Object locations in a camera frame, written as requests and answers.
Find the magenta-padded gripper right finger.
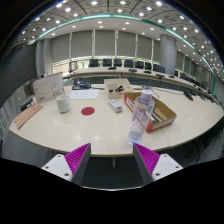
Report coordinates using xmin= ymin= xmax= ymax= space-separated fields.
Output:
xmin=132 ymin=142 xmax=184 ymax=185

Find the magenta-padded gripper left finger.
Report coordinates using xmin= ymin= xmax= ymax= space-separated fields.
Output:
xmin=41 ymin=142 xmax=92 ymax=186

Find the clear plastic water bottle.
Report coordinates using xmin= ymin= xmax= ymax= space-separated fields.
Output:
xmin=127 ymin=87 xmax=156 ymax=147

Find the open brown cardboard box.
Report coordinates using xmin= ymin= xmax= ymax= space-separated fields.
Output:
xmin=124 ymin=91 xmax=178 ymax=133

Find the black silver marker pen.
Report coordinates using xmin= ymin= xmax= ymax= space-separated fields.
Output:
xmin=150 ymin=111 xmax=166 ymax=124

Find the flat brown cardboard piece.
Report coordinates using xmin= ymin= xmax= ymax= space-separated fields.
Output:
xmin=14 ymin=103 xmax=44 ymax=130

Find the flat round red coaster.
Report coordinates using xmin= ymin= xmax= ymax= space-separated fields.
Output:
xmin=80 ymin=106 xmax=96 ymax=116

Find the white ceramic mug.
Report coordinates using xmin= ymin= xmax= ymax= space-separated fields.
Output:
xmin=55 ymin=94 xmax=72 ymax=114

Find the white printed paper sheet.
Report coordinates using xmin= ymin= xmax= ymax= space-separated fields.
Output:
xmin=68 ymin=88 xmax=101 ymax=101

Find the white remote control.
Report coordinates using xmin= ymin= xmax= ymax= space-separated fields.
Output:
xmin=108 ymin=98 xmax=124 ymax=113

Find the white printed carton box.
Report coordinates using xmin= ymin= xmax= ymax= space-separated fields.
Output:
xmin=32 ymin=72 xmax=66 ymax=104

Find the cream open organizer box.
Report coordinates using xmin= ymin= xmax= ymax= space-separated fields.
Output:
xmin=103 ymin=78 xmax=134 ymax=100

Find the black marker in organizer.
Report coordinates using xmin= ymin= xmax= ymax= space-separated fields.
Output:
xmin=108 ymin=85 xmax=125 ymax=93

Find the long curved conference desk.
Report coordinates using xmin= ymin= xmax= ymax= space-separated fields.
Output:
xmin=68 ymin=66 xmax=214 ymax=98

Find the group of ceiling lights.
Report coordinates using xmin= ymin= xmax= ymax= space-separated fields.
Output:
xmin=19 ymin=0 xmax=224 ymax=73

